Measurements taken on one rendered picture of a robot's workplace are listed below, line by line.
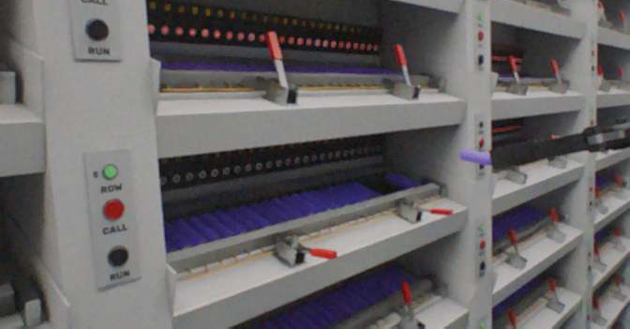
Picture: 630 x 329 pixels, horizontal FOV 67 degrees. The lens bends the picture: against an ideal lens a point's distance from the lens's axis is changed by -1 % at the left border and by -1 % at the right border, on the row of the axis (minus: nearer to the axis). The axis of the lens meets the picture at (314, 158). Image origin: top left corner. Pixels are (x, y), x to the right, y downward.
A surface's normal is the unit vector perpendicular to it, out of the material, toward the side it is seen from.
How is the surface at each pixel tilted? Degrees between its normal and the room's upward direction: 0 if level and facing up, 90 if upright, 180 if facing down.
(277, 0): 90
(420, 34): 90
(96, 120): 90
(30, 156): 107
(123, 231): 90
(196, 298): 18
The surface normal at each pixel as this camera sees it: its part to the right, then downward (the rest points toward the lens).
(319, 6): 0.70, 0.04
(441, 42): -0.71, 0.11
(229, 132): 0.68, 0.34
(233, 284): 0.17, -0.93
